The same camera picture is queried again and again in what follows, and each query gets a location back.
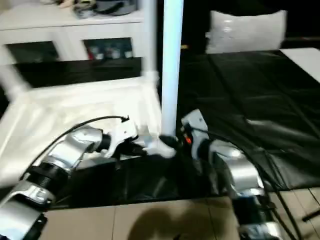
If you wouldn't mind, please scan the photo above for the white plastic table top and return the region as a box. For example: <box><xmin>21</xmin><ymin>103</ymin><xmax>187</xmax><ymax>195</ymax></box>
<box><xmin>0</xmin><ymin>74</ymin><xmax>178</xmax><ymax>189</ymax></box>

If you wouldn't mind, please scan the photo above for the black work mat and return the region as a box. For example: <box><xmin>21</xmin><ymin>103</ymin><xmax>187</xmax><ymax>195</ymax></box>
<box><xmin>0</xmin><ymin>49</ymin><xmax>320</xmax><ymax>209</ymax></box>

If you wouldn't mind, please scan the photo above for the grey cushion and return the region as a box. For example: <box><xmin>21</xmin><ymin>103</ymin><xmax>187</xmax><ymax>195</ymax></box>
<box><xmin>204</xmin><ymin>9</ymin><xmax>288</xmax><ymax>54</ymax></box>

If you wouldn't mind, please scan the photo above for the white flat board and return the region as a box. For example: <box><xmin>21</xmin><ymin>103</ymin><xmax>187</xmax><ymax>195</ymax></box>
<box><xmin>278</xmin><ymin>47</ymin><xmax>320</xmax><ymax>84</ymax></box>

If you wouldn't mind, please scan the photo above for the grey round cooker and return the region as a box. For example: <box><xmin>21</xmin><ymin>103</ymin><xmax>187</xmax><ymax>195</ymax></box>
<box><xmin>94</xmin><ymin>0</ymin><xmax>141</xmax><ymax>16</ymax></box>

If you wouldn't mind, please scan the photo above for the white glass-door cabinet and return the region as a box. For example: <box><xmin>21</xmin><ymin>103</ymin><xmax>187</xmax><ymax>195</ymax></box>
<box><xmin>0</xmin><ymin>0</ymin><xmax>149</xmax><ymax>63</ymax></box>

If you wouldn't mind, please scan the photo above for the black television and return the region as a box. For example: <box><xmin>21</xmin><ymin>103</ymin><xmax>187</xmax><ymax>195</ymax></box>
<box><xmin>284</xmin><ymin>32</ymin><xmax>320</xmax><ymax>49</ymax></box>

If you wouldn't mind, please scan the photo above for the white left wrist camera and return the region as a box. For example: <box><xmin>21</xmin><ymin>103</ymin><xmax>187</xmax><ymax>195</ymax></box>
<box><xmin>105</xmin><ymin>118</ymin><xmax>140</xmax><ymax>159</ymax></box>

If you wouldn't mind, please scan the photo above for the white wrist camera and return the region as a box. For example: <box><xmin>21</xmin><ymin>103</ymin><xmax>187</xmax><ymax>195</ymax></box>
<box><xmin>105</xmin><ymin>118</ymin><xmax>140</xmax><ymax>159</ymax></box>
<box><xmin>180</xmin><ymin>108</ymin><xmax>209</xmax><ymax>161</ymax></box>

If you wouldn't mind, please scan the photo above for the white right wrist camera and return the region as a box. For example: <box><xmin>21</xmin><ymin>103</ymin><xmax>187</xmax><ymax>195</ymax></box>
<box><xmin>180</xmin><ymin>108</ymin><xmax>209</xmax><ymax>161</ymax></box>

